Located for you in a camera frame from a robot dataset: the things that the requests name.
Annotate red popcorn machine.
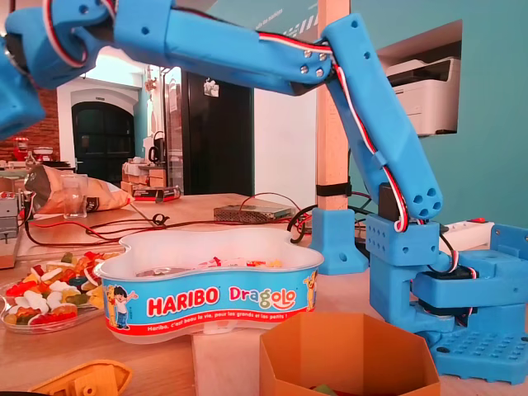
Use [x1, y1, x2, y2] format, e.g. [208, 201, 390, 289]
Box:
[12, 136, 30, 162]

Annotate black arched door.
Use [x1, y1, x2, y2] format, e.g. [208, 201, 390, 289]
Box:
[71, 101, 136, 186]

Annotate clear drinking glass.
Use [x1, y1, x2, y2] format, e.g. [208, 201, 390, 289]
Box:
[61, 173, 90, 219]

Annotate grey metal device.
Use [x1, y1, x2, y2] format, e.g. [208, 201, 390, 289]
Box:
[0, 190, 26, 269]

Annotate brown paper snack bag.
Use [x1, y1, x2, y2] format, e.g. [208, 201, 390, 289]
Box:
[24, 163, 136, 215]

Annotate cardboard boxes stack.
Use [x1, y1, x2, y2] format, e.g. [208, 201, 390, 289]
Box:
[121, 160, 167, 196]

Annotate black kettle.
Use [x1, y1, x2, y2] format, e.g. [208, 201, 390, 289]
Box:
[148, 130, 167, 164]

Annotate red and black flat box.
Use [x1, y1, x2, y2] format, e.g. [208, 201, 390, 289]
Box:
[132, 185, 182, 203]

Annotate colourful gummy candy pile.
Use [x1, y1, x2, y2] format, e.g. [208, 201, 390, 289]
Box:
[2, 250, 124, 327]

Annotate black fridge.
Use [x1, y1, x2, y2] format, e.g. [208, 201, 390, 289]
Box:
[163, 65, 253, 197]

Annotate clear plastic plate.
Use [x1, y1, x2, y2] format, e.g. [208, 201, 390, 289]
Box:
[0, 280, 107, 335]

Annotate Haribo Dragolo candy tub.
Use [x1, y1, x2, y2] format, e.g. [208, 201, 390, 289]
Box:
[93, 226, 326, 347]

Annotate metal mesh power supply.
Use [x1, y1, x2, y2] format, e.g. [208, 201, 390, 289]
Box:
[213, 201, 296, 224]

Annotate small wrapped candies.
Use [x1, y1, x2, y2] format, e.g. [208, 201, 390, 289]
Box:
[196, 255, 285, 270]

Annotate orange plastic printed part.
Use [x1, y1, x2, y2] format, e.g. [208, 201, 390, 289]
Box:
[28, 359, 134, 396]

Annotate orange hexagonal box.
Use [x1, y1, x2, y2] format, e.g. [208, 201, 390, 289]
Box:
[258, 312, 441, 396]

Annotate green gummy candy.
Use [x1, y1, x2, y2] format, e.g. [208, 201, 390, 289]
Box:
[309, 383, 343, 396]

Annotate white office printer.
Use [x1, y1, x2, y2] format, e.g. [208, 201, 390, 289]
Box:
[385, 57, 462, 138]

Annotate white power strip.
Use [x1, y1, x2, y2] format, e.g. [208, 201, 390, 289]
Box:
[439, 217, 496, 251]

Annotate red wire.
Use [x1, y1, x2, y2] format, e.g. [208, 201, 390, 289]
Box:
[24, 191, 298, 248]

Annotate wooden post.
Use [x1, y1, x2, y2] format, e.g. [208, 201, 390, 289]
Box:
[316, 0, 351, 211]

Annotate black strap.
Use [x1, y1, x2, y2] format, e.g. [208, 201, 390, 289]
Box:
[316, 184, 352, 198]

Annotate blue post base mount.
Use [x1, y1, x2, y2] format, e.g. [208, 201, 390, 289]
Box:
[309, 207, 370, 276]

